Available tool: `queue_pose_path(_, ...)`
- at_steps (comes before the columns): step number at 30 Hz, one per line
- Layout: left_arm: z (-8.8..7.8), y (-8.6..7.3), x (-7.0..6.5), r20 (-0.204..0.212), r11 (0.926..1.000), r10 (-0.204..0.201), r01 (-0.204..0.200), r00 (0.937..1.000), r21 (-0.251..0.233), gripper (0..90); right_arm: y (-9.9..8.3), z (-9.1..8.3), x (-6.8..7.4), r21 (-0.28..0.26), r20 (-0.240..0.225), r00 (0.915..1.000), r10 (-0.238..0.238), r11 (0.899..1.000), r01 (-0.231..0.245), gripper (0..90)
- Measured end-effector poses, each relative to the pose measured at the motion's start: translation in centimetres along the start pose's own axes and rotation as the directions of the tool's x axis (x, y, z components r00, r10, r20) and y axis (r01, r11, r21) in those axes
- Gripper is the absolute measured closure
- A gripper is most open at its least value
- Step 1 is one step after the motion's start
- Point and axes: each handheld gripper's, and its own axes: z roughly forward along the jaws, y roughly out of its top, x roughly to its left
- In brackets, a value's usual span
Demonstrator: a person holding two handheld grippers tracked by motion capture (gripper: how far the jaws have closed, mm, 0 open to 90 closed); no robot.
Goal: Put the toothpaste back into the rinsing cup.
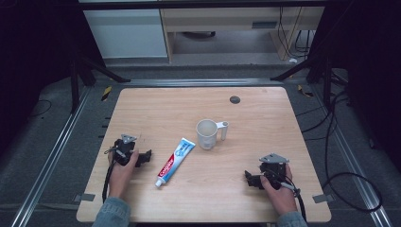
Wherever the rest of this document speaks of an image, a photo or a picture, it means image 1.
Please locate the yellow black tape strip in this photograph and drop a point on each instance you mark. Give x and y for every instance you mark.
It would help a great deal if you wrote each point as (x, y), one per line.
(305, 91)
(106, 93)

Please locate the black metal stand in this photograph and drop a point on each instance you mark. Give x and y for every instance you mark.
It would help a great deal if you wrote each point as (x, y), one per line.
(75, 82)
(326, 72)

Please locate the white cabinet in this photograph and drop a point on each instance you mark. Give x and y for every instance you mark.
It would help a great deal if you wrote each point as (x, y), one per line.
(126, 33)

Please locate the blue white toothpaste tube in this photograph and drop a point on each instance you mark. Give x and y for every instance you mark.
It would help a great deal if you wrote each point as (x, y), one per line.
(176, 160)

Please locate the person's right hand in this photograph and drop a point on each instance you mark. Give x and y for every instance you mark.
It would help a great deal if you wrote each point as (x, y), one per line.
(283, 198)

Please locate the aluminium floor rail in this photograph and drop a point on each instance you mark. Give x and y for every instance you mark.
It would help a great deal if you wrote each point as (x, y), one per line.
(50, 157)
(201, 82)
(356, 164)

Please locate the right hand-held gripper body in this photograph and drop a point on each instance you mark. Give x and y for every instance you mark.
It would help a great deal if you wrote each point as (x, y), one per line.
(273, 170)

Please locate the grey metal table bracket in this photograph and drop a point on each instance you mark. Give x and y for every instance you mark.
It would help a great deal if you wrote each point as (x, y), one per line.
(85, 197)
(323, 198)

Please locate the grey round table grommet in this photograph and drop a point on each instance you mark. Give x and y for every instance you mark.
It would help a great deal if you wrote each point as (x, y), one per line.
(235, 100)

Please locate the person's left hand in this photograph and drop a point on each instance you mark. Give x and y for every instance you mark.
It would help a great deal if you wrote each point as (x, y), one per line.
(120, 176)

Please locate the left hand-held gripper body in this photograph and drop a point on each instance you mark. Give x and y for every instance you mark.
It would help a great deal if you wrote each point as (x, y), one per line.
(123, 150)

